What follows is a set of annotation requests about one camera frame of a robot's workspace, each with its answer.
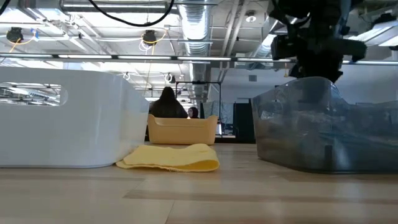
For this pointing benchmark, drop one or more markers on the white plastic bin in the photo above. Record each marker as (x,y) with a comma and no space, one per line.
(77,130)

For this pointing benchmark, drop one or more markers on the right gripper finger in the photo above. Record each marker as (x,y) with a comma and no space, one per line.
(303,70)
(329,71)

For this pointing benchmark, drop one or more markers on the narrow silver spiral duct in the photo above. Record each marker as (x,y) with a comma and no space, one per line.
(264,49)

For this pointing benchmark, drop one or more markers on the black background rig frame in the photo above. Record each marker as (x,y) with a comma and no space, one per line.
(199,82)

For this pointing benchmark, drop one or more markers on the person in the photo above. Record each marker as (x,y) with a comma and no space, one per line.
(193,112)
(168,105)

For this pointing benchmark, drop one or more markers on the black partition panels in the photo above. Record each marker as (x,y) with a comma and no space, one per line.
(244,121)

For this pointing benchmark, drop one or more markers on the long ceiling light rail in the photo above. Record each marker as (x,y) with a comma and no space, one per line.
(124,57)

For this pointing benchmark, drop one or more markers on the wide silver spiral duct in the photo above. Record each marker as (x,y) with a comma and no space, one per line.
(196,25)

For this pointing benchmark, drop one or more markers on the grey translucent plastic bin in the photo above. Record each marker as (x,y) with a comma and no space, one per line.
(311,146)

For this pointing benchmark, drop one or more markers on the black aluminium table frame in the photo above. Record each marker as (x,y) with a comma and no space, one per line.
(230,141)

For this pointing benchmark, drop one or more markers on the yellow cloth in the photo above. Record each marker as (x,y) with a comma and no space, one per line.
(174,158)

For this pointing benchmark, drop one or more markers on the orange plastic bin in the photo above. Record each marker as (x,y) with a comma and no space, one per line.
(183,130)

